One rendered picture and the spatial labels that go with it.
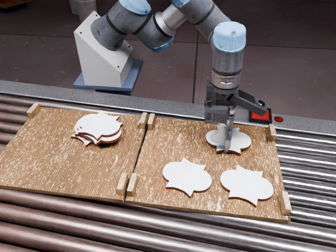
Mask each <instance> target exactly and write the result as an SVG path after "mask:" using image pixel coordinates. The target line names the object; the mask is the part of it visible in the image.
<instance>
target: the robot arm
mask: <svg viewBox="0 0 336 252"><path fill-rule="evenodd" d="M170 1H171V2H172V4H171V5H170V6H169V7H168V8H167V9H165V10H164V11H163V12H160V11H158V12H156V13H155V14H154V15H153V14H152V13H151V7H150V5H149V3H148V2H147V1H146V0H118V1H117V2H116V4H115V5H114V6H113V7H112V8H111V9H110V10H109V11H108V13H107V14H106V15H104V16H102V17H100V18H98V19H96V20H95V21H94V22H93V23H92V24H91V26H90V30H91V33H92V35H93V36H94V38H95V39H96V40H97V41H98V42H99V43H100V44H101V45H102V46H103V47H104V48H106V49H108V50H110V51H117V50H118V49H119V48H120V47H121V46H122V44H123V41H124V39H125V37H126V35H127V34H128V33H129V32H131V33H132V34H133V35H134V36H135V37H137V38H138V39H139V40H140V41H141V42H142V43H143V44H144V45H146V47H147V48H148V49H150V50H151V51H153V52H155V53H158V52H161V51H163V50H165V49H166V48H167V47H168V46H169V45H170V44H171V43H172V42H173V40H174V35H175V33H176V29H177V28H178V27H179V26H180V25H181V24H183V23H184V22H185V21H186V20H189V21H190V22H191V23H192V25H193V26H194V27H195V28H196V29H197V30H198V31H199V32H200V33H201V34H202V35H203V36H204V37H205V38H206V39H207V40H208V42H209V44H210V47H211V49H212V53H213V56H212V80H207V82H206V100H205V102H204V107H205V111H204V112H205V115H204V119H205V124H212V125H219V123H225V124H221V125H220V126H219V128H218V132H217V133H215V134H212V135H211V136H210V140H211V141H212V142H214V143H217V144H220V145H223V146H225V148H224V153H225V154H226V153H227V152H228V151H229V149H230V147H231V140H232V132H233V122H234V120H235V107H236V106H237V105H238V106H240V107H242V108H244V109H247V110H249V111H251V112H253V113H255V114H257V115H259V116H262V117H263V116H264V115H265V114H266V113H267V112H268V110H267V106H266V102H265V101H263V100H261V99H259V98H256V97H254V96H252V95H250V94H248V93H246V92H244V91H242V90H240V89H239V85H240V82H241V74H242V66H243V58H244V50H245V45H246V28H245V27H244V25H242V24H240V23H238V22H233V21H231V20H230V19H229V18H228V17H227V16H226V15H224V14H223V13H222V11H221V10H220V9H219V8H218V7H217V6H216V4H215V3H214V2H213V1H212V0H170ZM225 128H226V133H225Z"/></svg>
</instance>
